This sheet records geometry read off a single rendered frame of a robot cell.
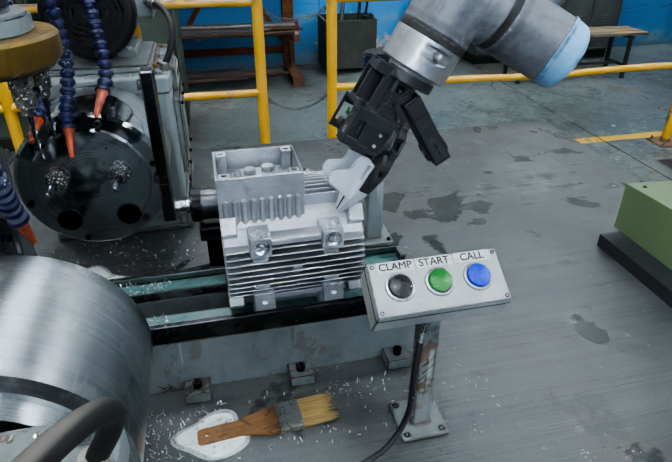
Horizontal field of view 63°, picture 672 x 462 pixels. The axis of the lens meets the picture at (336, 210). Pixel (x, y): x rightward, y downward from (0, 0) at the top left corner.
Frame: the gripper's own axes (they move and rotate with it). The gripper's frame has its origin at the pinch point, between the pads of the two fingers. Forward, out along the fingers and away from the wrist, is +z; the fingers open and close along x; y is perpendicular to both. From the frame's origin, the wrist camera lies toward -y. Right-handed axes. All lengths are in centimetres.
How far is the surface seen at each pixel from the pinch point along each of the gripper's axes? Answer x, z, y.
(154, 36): -315, 57, 24
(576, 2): -458, -136, -333
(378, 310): 18.7, 3.8, -1.3
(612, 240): -18, -9, -68
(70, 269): 16.8, 11.6, 30.8
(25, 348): 28.5, 11.6, 32.1
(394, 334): 1.2, 17.3, -19.4
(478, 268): 16.5, -4.9, -11.7
